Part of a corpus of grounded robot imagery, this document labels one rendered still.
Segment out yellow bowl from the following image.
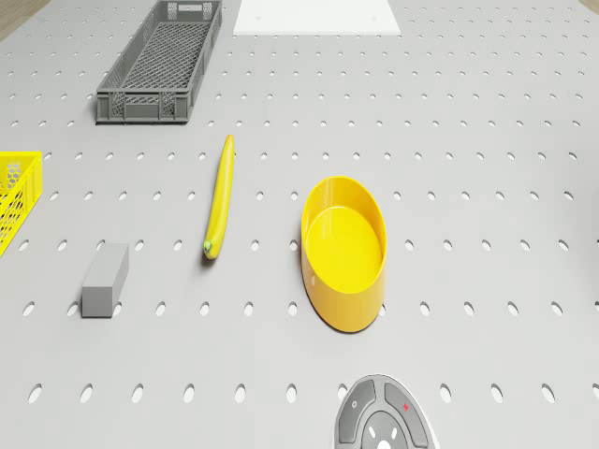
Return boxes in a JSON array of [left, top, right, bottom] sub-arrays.
[[299, 175, 389, 335]]

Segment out banana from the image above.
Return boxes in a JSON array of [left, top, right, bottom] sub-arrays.
[[202, 134, 237, 262]]

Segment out dark grey basket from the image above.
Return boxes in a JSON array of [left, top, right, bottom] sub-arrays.
[[95, 0, 225, 125]]

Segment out grey cube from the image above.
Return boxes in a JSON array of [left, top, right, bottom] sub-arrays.
[[80, 241, 131, 320]]

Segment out white board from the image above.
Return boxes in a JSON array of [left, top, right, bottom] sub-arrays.
[[232, 0, 402, 36]]

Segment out yellow basket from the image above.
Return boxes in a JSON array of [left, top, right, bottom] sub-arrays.
[[0, 150, 44, 258]]

